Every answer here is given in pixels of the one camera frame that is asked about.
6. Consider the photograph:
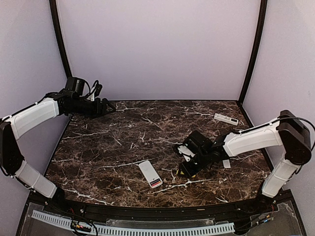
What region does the white slotted cable duct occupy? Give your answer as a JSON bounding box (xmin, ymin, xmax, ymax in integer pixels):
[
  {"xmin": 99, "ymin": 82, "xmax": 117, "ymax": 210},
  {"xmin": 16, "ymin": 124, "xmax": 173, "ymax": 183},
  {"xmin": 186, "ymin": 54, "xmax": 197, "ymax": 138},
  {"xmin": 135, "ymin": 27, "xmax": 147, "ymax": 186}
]
[{"xmin": 31, "ymin": 210, "xmax": 235, "ymax": 236}]

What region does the right black frame post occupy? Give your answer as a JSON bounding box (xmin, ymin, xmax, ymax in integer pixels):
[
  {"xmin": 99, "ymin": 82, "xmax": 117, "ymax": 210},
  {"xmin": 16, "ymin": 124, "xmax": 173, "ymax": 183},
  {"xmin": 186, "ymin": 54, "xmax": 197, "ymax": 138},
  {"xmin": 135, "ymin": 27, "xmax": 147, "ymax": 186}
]
[{"xmin": 238, "ymin": 0, "xmax": 268, "ymax": 106}]

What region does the yellow handle screwdriver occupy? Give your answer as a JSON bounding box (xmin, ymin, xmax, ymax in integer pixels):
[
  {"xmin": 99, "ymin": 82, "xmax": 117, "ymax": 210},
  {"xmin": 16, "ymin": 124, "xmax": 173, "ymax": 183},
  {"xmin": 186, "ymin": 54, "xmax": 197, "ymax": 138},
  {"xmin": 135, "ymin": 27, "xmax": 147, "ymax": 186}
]
[{"xmin": 162, "ymin": 168, "xmax": 196, "ymax": 178}]

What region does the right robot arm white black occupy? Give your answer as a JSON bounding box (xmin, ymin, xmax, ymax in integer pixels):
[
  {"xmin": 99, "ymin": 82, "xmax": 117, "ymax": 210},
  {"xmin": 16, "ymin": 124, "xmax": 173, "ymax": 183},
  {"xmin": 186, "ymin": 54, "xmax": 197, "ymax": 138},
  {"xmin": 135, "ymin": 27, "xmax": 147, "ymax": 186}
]
[{"xmin": 174, "ymin": 110, "xmax": 315, "ymax": 213}]

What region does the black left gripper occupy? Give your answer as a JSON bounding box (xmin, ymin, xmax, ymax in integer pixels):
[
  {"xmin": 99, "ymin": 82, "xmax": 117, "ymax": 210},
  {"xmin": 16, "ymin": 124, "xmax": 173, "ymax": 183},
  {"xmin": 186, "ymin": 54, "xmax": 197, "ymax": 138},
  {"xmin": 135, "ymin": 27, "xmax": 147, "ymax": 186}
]
[{"xmin": 68, "ymin": 97, "xmax": 116, "ymax": 119}]

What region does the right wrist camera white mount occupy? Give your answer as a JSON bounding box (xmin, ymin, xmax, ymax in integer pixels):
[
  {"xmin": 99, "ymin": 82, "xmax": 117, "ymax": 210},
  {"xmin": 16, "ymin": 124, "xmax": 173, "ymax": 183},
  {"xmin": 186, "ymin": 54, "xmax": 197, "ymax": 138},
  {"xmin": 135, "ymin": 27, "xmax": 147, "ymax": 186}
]
[{"xmin": 173, "ymin": 144, "xmax": 195, "ymax": 162}]

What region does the grey battery cover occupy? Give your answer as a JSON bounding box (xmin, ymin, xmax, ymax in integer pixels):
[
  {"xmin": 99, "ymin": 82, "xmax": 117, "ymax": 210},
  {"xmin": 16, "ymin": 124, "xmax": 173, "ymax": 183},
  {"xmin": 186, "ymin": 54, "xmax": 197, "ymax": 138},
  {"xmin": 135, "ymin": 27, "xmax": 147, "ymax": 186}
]
[{"xmin": 222, "ymin": 159, "xmax": 231, "ymax": 169}]

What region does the left black frame post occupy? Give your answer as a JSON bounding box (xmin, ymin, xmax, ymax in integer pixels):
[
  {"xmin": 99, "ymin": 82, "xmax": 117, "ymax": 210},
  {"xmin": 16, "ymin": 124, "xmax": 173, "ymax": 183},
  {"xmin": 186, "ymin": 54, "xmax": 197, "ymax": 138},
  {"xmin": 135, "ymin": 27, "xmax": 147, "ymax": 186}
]
[{"xmin": 49, "ymin": 0, "xmax": 72, "ymax": 78}]

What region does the white remote control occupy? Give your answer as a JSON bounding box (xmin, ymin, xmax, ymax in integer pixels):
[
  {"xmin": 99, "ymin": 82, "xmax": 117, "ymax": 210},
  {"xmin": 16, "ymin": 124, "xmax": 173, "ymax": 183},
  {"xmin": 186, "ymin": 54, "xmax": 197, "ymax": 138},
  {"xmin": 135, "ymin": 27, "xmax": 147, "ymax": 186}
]
[{"xmin": 214, "ymin": 113, "xmax": 239, "ymax": 126}]

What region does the grey remote control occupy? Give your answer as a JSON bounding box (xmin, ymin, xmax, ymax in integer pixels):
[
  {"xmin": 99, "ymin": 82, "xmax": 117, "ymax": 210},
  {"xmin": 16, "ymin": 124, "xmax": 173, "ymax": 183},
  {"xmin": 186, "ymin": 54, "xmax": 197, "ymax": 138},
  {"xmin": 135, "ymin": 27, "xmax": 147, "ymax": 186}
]
[{"xmin": 138, "ymin": 160, "xmax": 162, "ymax": 189}]

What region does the black frame post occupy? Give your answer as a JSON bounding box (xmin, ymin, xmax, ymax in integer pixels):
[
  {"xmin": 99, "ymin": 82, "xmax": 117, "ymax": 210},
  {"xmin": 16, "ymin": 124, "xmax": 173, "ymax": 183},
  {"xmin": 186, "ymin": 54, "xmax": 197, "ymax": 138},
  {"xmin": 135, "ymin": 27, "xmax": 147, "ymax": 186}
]
[
  {"xmin": 49, "ymin": 0, "xmax": 72, "ymax": 78},
  {"xmin": 238, "ymin": 0, "xmax": 268, "ymax": 106}
]

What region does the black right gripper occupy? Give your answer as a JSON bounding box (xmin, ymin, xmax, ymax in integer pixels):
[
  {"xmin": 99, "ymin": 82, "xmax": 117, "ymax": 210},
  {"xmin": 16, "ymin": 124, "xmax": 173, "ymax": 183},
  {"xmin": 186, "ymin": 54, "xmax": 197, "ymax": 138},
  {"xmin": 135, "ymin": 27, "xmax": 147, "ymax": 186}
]
[{"xmin": 178, "ymin": 150, "xmax": 211, "ymax": 178}]

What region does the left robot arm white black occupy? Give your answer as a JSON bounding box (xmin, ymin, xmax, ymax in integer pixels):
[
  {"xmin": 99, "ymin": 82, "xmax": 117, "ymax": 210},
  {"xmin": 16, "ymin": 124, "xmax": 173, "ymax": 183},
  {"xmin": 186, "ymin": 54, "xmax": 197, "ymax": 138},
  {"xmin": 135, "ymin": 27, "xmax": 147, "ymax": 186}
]
[{"xmin": 0, "ymin": 92, "xmax": 116, "ymax": 214}]

